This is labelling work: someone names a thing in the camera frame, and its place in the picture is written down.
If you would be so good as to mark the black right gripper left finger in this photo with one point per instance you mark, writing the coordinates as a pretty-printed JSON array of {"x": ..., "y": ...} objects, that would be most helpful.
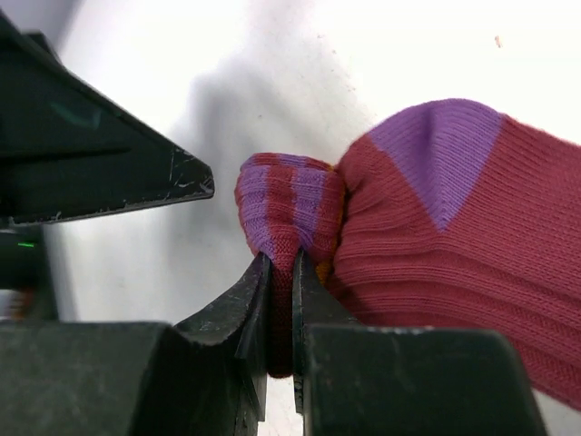
[{"x": 205, "y": 375}]

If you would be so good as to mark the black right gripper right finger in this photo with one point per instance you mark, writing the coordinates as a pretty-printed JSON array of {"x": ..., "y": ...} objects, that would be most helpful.
[{"x": 354, "y": 379}]

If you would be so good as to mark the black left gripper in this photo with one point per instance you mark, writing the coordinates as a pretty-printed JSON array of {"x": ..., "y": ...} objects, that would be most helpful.
[{"x": 68, "y": 153}]

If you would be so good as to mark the maroon purple ribbed sock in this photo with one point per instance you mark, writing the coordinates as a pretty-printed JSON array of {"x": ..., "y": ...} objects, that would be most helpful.
[{"x": 447, "y": 214}]

